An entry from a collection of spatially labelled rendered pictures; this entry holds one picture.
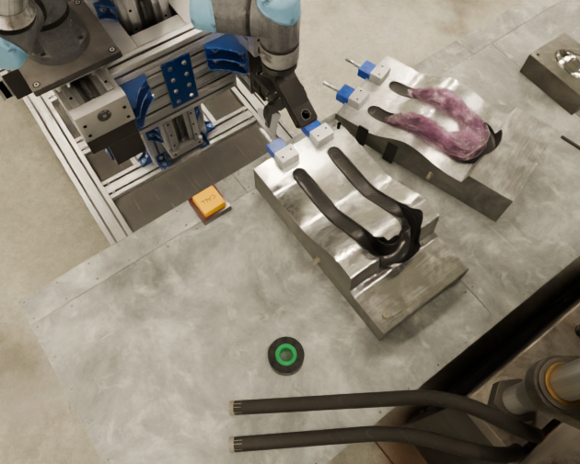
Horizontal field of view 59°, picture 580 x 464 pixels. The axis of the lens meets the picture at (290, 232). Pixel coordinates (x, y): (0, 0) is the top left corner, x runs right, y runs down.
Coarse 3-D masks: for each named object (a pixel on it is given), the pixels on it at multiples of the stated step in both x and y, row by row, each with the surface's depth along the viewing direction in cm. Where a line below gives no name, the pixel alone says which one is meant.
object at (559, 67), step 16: (544, 48) 147; (560, 48) 147; (576, 48) 147; (528, 64) 148; (544, 64) 144; (560, 64) 147; (576, 64) 147; (544, 80) 147; (560, 80) 142; (576, 80) 142; (560, 96) 145; (576, 96) 141
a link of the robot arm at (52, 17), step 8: (40, 0) 105; (48, 0) 107; (56, 0) 110; (64, 0) 114; (48, 8) 108; (56, 8) 111; (64, 8) 114; (48, 16) 111; (56, 16) 112; (48, 24) 112
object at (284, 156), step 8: (264, 136) 130; (272, 144) 128; (280, 144) 128; (272, 152) 127; (280, 152) 125; (288, 152) 125; (296, 152) 125; (280, 160) 124; (288, 160) 124; (296, 160) 127
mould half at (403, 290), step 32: (320, 160) 127; (352, 160) 128; (288, 192) 124; (352, 192) 124; (384, 192) 123; (416, 192) 120; (288, 224) 127; (320, 224) 120; (384, 224) 115; (320, 256) 119; (352, 256) 111; (416, 256) 120; (448, 256) 120; (352, 288) 115; (384, 288) 116; (416, 288) 116; (384, 320) 113
